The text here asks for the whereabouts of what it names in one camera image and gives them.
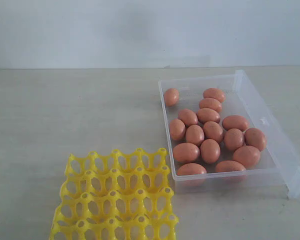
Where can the brown egg left edge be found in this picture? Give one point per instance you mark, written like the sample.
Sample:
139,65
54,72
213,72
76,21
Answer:
177,129

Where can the yellow plastic egg tray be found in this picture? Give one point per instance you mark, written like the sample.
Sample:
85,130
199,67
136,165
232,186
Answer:
116,197

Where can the clear plastic container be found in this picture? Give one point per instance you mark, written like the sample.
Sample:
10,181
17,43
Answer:
279,163

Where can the brown egg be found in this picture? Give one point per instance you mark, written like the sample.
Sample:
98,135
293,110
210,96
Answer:
249,156
210,151
234,139
211,103
188,117
171,97
231,166
185,152
192,169
256,138
214,93
212,130
235,122
207,114
194,135

